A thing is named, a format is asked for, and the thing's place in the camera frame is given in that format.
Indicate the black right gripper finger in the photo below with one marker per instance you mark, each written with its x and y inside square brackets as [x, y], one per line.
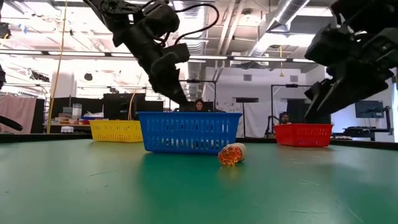
[317, 96]
[348, 96]

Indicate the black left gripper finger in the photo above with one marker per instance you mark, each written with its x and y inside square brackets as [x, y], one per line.
[171, 87]

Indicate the orange plastic pumpkin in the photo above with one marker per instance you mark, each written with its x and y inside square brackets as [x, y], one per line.
[230, 155]

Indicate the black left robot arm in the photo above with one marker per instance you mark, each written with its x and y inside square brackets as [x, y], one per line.
[124, 12]

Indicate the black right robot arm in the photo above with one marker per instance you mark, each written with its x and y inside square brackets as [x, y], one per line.
[367, 14]

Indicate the black monitor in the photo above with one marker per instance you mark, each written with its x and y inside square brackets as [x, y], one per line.
[369, 109]
[121, 105]

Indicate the person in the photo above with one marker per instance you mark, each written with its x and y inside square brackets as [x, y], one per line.
[199, 105]
[285, 119]

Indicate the red plastic basket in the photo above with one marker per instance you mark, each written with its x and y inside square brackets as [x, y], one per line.
[303, 135]

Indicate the blue plastic basket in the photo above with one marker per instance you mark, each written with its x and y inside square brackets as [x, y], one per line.
[186, 133]

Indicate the white backdrop sheet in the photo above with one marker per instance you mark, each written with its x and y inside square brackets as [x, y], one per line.
[258, 121]

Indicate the black panel lamp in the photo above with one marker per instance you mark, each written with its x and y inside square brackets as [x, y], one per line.
[247, 99]

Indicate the yellow plastic basket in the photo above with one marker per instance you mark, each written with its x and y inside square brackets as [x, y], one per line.
[115, 130]

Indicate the clear plastic jar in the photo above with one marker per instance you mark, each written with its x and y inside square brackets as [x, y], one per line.
[76, 110]

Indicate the green table mat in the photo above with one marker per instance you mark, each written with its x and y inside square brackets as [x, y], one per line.
[93, 186]

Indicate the pink cloth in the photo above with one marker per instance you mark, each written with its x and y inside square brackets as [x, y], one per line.
[17, 113]

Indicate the silver ventilation duct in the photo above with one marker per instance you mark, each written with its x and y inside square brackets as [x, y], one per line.
[192, 74]

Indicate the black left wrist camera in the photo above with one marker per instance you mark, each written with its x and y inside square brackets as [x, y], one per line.
[174, 56]

